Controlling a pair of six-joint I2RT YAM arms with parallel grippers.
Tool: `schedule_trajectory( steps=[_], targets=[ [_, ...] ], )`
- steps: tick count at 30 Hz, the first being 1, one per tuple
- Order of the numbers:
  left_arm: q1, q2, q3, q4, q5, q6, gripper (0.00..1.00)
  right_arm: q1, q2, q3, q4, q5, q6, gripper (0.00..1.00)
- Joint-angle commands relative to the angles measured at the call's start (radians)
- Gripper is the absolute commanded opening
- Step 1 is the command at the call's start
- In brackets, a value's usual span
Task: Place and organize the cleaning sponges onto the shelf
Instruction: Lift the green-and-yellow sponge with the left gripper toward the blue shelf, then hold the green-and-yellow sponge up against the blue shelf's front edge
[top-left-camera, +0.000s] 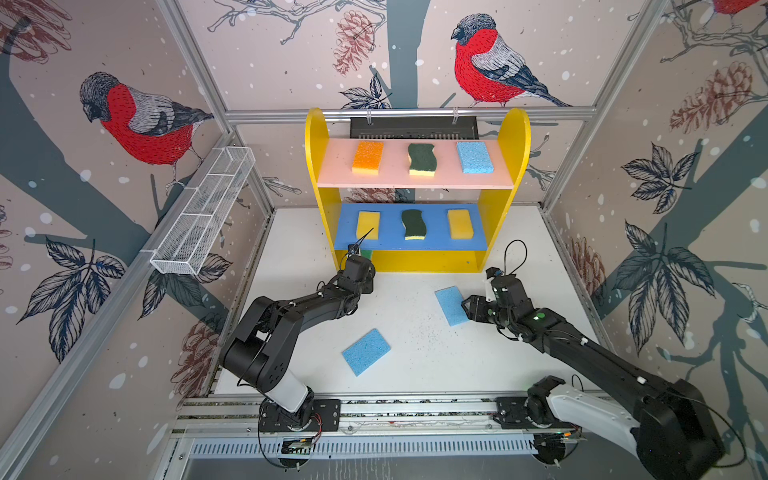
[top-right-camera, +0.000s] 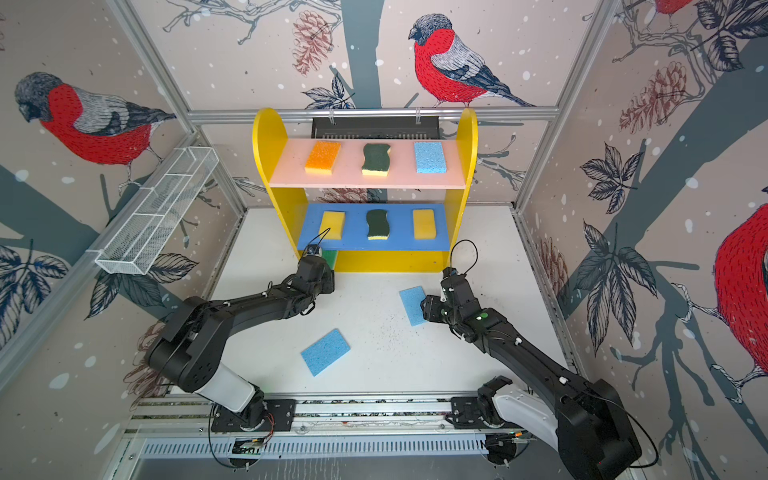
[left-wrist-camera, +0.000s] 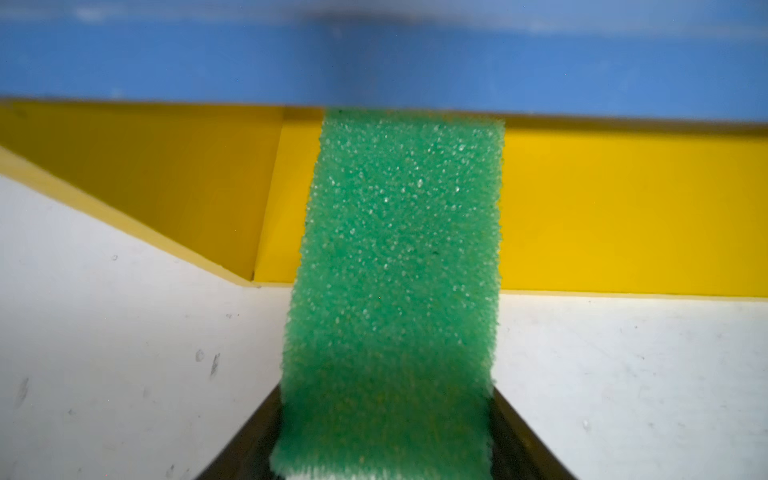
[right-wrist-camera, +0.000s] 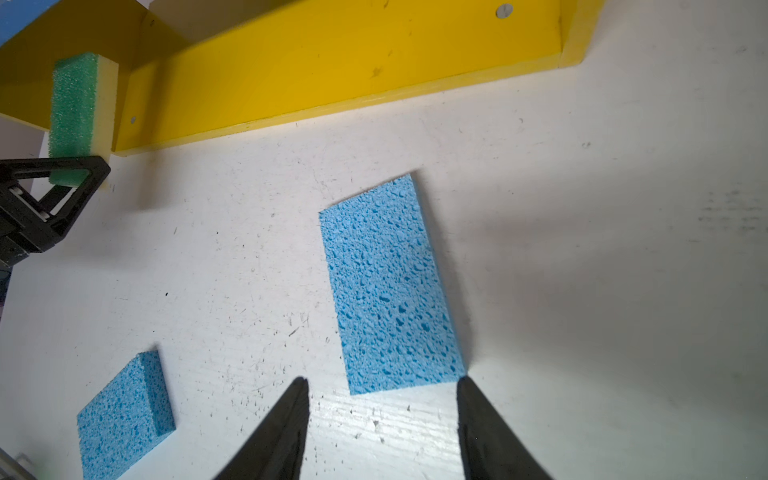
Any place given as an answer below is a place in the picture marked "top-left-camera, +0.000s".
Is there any blue sponge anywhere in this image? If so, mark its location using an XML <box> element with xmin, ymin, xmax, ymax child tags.
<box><xmin>456</xmin><ymin>141</ymin><xmax>494</xmax><ymax>174</ymax></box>
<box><xmin>435</xmin><ymin>286</ymin><xmax>469</xmax><ymax>327</ymax></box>
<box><xmin>342</xmin><ymin>329</ymin><xmax>391</xmax><ymax>377</ymax></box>

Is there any dark green scrub sponge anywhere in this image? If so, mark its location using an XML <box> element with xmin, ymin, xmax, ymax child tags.
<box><xmin>407</xmin><ymin>143</ymin><xmax>437</xmax><ymax>177</ymax></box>
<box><xmin>401</xmin><ymin>209</ymin><xmax>427</xmax><ymax>241</ymax></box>

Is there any yellow sponge front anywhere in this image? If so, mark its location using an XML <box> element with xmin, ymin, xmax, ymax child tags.
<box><xmin>447</xmin><ymin>209</ymin><xmax>474</xmax><ymax>240</ymax></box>

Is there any orange topped yellow sponge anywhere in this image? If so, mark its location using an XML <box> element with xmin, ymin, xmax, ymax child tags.
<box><xmin>352</xmin><ymin>141</ymin><xmax>384</xmax><ymax>175</ymax></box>

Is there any dark green scrub sponge front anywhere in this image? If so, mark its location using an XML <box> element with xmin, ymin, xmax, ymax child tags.
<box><xmin>407</xmin><ymin>143</ymin><xmax>437</xmax><ymax>177</ymax></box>

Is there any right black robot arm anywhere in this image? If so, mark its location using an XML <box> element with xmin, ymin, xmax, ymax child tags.
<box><xmin>461</xmin><ymin>267</ymin><xmax>725</xmax><ymax>479</ymax></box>

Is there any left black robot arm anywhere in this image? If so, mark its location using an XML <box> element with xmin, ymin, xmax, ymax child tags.
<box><xmin>219</xmin><ymin>254</ymin><xmax>376</xmax><ymax>425</ymax></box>

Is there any yellow shelf with coloured boards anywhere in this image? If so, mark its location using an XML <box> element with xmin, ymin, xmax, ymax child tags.
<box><xmin>305</xmin><ymin>108</ymin><xmax>532</xmax><ymax>273</ymax></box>

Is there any blue sponge front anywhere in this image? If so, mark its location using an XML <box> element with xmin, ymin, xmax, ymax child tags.
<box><xmin>342</xmin><ymin>329</ymin><xmax>391</xmax><ymax>377</ymax></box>

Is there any black vent grille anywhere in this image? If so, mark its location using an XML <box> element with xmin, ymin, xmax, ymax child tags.
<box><xmin>350</xmin><ymin>117</ymin><xmax>479</xmax><ymax>140</ymax></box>

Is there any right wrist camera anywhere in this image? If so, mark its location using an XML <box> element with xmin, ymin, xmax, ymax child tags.
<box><xmin>484</xmin><ymin>267</ymin><xmax>504</xmax><ymax>302</ymax></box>

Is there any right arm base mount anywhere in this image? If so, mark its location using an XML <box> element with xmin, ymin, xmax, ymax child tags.
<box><xmin>492</xmin><ymin>375</ymin><xmax>576</xmax><ymax>430</ymax></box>

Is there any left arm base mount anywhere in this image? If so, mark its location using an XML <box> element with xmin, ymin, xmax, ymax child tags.
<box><xmin>258</xmin><ymin>389</ymin><xmax>341</xmax><ymax>433</ymax></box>

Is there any white wire mesh basket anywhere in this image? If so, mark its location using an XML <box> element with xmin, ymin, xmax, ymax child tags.
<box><xmin>150</xmin><ymin>146</ymin><xmax>255</xmax><ymax>275</ymax></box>

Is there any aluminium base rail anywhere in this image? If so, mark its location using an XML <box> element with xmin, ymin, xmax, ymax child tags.
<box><xmin>179</xmin><ymin>392</ymin><xmax>670</xmax><ymax>436</ymax></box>

